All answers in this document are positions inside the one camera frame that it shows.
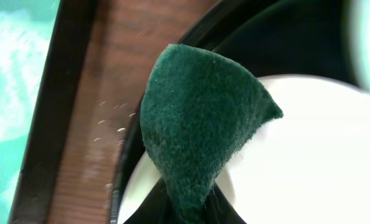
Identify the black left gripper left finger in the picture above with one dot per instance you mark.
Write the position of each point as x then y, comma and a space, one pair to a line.
156, 208

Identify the green yellow scrub sponge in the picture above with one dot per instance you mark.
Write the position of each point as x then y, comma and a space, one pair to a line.
198, 110

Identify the round black serving tray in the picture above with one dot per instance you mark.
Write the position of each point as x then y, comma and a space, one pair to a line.
267, 38

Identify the white plate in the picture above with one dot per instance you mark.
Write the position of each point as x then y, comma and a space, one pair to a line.
312, 165

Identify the black rectangular water tray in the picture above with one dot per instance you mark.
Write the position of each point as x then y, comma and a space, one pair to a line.
42, 50

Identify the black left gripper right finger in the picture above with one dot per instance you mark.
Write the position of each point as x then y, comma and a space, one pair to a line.
218, 210

